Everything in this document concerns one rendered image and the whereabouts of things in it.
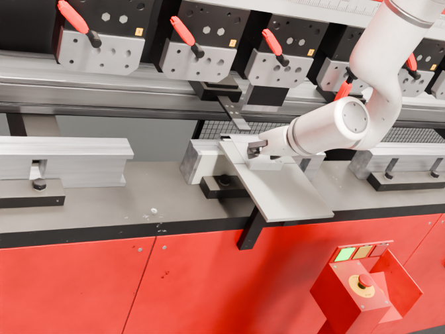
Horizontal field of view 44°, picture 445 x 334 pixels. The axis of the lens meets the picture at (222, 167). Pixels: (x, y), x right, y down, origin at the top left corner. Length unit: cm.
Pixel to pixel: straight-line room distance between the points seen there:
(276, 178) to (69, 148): 46
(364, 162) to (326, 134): 62
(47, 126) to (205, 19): 52
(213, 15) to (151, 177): 45
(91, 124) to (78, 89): 162
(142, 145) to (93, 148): 176
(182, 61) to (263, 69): 19
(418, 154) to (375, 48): 84
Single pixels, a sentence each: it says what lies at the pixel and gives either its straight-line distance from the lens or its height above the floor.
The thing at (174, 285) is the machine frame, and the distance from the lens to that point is 142.
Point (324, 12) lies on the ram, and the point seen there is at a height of 136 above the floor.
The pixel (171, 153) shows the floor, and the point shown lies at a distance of 297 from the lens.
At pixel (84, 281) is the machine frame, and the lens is 130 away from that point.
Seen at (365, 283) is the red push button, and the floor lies 81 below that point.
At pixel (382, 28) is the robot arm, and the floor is 144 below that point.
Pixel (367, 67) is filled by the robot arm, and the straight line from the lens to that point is 98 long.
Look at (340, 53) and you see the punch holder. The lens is 129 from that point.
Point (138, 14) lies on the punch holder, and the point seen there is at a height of 130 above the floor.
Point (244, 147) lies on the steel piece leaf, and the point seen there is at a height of 100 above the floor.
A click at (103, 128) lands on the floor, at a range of 301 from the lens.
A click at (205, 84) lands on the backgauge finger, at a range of 147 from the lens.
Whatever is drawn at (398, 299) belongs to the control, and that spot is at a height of 73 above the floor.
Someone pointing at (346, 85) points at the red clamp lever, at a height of 121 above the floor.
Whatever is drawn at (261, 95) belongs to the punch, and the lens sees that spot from 128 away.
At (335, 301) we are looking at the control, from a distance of 148.
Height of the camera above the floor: 169
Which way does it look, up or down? 34 degrees down
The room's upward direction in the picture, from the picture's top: 22 degrees clockwise
